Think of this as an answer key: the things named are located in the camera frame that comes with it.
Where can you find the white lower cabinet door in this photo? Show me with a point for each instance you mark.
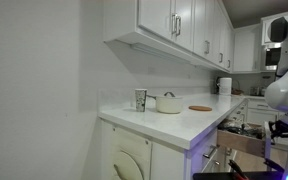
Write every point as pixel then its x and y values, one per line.
pixel 255 116

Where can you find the white round door appliance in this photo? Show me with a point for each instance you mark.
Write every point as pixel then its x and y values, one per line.
pixel 130 143

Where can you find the dark drawer contents pile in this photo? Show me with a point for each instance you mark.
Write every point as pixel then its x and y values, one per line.
pixel 244 128

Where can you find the round cork mat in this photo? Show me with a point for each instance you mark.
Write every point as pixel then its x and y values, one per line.
pixel 200 108

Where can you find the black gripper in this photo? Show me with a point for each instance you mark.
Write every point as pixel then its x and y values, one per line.
pixel 279 129

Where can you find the brown wicker basket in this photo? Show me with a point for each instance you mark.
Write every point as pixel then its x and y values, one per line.
pixel 238 92

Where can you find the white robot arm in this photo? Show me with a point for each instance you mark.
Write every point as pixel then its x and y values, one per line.
pixel 287 90

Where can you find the steel built-in microwave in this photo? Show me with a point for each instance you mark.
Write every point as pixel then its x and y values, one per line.
pixel 271 56

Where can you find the orange black bar clamp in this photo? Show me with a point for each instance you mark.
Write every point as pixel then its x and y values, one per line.
pixel 235 168
pixel 272 165

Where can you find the white corner wall cabinet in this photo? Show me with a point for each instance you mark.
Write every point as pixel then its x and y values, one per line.
pixel 247 50

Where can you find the black cart table top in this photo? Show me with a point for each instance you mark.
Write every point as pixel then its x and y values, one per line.
pixel 217 176

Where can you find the cream cooking pot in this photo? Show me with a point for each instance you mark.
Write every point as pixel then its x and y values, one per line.
pixel 169 106

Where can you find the patterned paper cup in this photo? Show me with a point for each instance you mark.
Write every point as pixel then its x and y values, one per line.
pixel 141 100

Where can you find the white drawer front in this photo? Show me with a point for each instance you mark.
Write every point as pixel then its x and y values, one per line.
pixel 252 106
pixel 197 150

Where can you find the white drawer with wooden sides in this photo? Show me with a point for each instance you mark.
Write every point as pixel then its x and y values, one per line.
pixel 240 143

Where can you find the metal toaster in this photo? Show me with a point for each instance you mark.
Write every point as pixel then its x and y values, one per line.
pixel 255 91

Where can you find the cream pot lid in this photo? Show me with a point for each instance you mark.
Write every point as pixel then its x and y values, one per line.
pixel 160 97

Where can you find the white cylindrical canister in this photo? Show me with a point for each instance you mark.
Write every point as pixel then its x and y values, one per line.
pixel 225 86

